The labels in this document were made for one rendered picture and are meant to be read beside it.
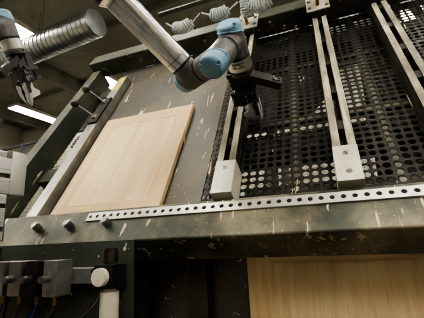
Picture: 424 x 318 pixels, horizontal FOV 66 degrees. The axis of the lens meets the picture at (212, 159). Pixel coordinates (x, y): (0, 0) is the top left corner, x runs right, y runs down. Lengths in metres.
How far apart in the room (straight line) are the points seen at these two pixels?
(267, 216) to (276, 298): 0.32
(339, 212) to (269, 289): 0.37
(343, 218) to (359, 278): 0.28
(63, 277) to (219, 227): 0.43
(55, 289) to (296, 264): 0.66
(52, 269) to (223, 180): 0.50
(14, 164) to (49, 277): 0.33
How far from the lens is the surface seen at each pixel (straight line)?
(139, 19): 0.99
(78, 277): 1.00
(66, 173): 1.42
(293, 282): 1.05
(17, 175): 0.78
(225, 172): 0.94
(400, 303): 1.06
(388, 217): 0.81
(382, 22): 1.51
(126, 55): 2.03
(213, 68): 0.91
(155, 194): 1.07
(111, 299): 0.93
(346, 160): 0.89
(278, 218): 0.82
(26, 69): 1.49
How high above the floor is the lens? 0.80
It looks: 14 degrees up
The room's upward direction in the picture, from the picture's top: 3 degrees counter-clockwise
